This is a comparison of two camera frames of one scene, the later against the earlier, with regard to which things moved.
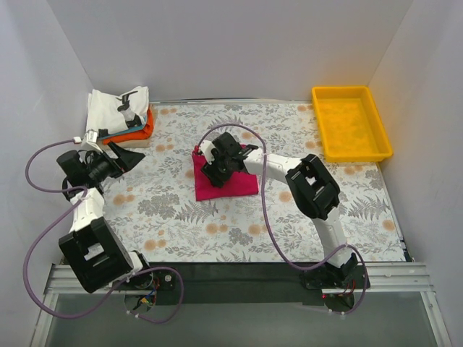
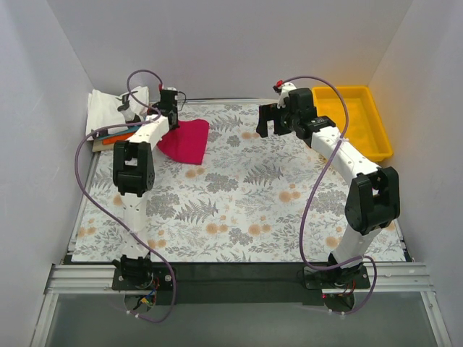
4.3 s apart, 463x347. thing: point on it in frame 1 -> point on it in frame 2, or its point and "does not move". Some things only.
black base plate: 233,283 does not move
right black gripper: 215,173 -> 272,118
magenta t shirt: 238,183 -> 187,143
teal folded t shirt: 129,130 does not move
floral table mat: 154,199 does not move
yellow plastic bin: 351,129 does not move
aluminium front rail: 382,277 does not move
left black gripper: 113,161 -> 173,119
